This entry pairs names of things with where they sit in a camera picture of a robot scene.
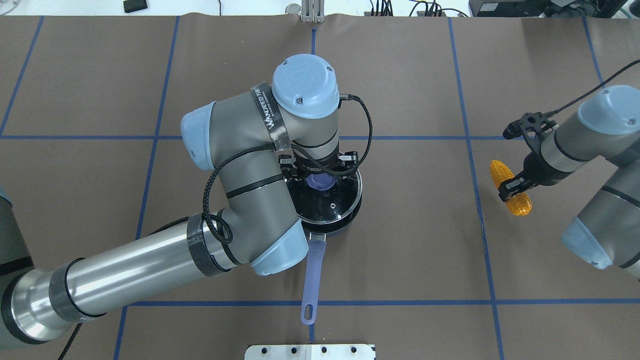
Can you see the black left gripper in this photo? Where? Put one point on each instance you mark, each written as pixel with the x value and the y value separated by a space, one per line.
pixel 348 159

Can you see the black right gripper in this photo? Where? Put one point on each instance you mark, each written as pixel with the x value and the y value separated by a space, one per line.
pixel 538 171

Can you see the yellow toy corn cob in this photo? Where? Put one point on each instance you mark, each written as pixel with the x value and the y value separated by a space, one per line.
pixel 508 185

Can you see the glass lid blue knob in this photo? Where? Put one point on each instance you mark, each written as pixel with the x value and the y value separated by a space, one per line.
pixel 325 199

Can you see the dark blue saucepan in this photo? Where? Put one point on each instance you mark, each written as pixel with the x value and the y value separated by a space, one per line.
pixel 317 236

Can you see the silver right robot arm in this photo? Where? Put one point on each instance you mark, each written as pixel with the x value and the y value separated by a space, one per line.
pixel 600 138

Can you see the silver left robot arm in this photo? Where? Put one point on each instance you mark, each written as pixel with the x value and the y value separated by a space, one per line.
pixel 277 176

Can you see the black laptop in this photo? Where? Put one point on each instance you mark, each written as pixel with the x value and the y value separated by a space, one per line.
pixel 604 9

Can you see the brown paper table mat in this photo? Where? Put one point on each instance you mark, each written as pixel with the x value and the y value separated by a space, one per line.
pixel 433 266

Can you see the small black puck device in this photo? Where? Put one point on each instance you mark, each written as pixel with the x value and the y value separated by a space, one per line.
pixel 131 6

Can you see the aluminium frame post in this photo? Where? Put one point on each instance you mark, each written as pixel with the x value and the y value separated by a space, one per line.
pixel 312 11

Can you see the white pillar with base plate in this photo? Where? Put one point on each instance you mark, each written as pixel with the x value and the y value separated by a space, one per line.
pixel 310 351

